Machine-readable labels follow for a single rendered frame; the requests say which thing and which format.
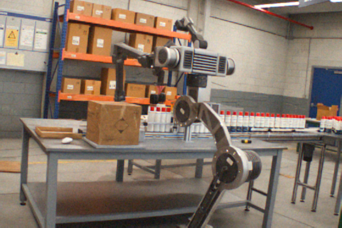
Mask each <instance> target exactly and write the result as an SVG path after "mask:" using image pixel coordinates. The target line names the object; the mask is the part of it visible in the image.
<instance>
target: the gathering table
mask: <svg viewBox="0 0 342 228"><path fill-rule="evenodd" d="M309 128H317V129H319V130H320V127H309ZM320 134H322V133H320ZM323 135H324V138H327V139H334V140H337V141H338V147H337V155H336V159H335V167H334V172H333V180H332V188H331V192H330V194H331V197H334V196H333V195H334V192H335V184H336V180H337V175H338V168H339V163H340V155H341V147H342V136H335V134H333V133H331V134H325V133H323ZM310 164H311V162H309V161H306V167H305V175H304V184H307V181H308V175H309V172H310ZM306 189H307V188H306V187H302V192H301V197H300V198H301V199H302V200H300V202H304V201H303V200H304V199H305V194H306ZM341 197H342V168H341V174H340V182H339V187H338V194H337V201H336V204H335V211H334V212H336V213H334V215H337V216H338V215H339V214H337V213H339V209H340V205H341Z"/></svg>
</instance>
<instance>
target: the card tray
mask: <svg viewBox="0 0 342 228"><path fill-rule="evenodd" d="M35 132H36V133H37V134H38V135H39V136H40V137H41V138H61V139H65V138H72V139H82V134H81V133H73V127H35Z"/></svg>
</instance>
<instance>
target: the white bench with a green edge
mask: <svg viewBox="0 0 342 228"><path fill-rule="evenodd" d="M147 118H148V117H146V118H145V117H142V116H141V118H140V119H147ZM161 162H162V159H159V160H156V164H155V165H147V166H143V165H141V164H139V163H135V162H134V160H128V168H127V171H128V173H129V174H128V175H131V174H130V173H133V165H135V166H136V167H138V168H140V169H143V170H145V171H148V172H150V173H152V174H154V178H155V179H159V178H160V172H161V168H167V167H183V166H196V163H184V164H166V165H161ZM205 164H212V161H209V162H203V165H205ZM152 169H155V170H152Z"/></svg>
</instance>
